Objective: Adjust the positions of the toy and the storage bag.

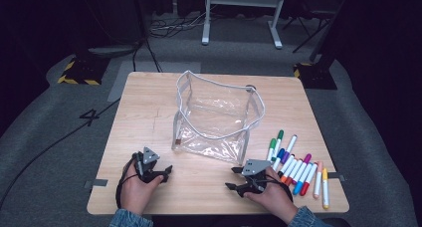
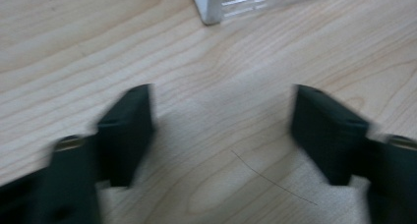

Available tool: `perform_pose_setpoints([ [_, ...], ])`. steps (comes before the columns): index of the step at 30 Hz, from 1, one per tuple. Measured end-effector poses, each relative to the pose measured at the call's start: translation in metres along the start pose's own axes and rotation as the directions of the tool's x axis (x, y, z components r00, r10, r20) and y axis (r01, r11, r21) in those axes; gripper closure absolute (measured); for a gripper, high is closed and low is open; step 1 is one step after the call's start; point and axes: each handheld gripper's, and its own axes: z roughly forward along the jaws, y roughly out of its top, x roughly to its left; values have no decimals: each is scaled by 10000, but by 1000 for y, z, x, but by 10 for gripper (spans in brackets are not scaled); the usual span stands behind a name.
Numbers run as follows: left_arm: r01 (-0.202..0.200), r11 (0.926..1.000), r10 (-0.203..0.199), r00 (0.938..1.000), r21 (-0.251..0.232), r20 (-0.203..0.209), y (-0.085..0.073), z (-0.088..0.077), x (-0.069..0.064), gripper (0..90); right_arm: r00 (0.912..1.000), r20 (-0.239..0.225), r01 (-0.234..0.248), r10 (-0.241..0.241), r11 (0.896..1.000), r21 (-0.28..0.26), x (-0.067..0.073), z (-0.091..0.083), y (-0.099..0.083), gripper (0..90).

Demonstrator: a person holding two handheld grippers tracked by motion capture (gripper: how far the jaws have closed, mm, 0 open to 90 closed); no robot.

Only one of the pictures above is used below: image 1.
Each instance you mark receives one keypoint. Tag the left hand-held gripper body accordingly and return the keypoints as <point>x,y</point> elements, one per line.
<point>146,169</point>

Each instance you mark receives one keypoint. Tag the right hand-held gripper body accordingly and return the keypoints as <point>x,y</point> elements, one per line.
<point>255,167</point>

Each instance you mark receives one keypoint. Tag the dark blue cap marker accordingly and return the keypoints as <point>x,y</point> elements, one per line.
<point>278,159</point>

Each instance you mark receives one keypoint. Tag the light green cap marker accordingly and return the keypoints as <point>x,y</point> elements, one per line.
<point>271,147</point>

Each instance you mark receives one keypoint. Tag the dark green cap marker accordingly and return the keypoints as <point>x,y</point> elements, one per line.
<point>278,142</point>

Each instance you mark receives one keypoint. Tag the orange cap marker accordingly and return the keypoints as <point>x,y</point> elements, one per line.
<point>289,170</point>

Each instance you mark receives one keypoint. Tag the purple cap marker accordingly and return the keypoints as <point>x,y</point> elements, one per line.
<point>289,147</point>

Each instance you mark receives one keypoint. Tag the dark red cap marker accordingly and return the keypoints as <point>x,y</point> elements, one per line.
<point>294,173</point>

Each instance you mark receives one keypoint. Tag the magenta cap marker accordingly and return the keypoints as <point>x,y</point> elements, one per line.
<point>302,169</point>

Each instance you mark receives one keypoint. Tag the light blue cap marker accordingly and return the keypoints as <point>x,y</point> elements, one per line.
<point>304,178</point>

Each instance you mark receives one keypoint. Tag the clear plastic zipper bag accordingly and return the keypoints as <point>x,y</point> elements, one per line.
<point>215,120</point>

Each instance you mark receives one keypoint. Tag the bright red cap marker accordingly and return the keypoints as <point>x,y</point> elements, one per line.
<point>309,180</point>

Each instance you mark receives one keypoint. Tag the peach cap marker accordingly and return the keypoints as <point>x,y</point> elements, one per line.
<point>318,182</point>

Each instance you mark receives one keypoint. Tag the yellow cap marker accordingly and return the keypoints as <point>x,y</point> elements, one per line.
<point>325,190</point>

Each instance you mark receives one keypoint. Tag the person's left hand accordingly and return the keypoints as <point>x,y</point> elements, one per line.
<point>136,193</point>

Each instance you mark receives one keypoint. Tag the person's right hand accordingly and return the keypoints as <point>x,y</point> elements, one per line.
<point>273,195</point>

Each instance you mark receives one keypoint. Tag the grey tape strip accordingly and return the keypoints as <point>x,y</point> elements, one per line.
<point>98,182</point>
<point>340,177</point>

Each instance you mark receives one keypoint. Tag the round dark table grommet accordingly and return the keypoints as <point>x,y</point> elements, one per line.
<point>250,86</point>

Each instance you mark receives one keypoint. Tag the black stand base yellow corner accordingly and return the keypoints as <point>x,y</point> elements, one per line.
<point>315,76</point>

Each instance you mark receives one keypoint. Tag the yellow black striped stand base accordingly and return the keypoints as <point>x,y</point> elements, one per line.
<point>83,72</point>

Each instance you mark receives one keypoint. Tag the black tripod legs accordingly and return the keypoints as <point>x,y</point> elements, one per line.
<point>310,34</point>

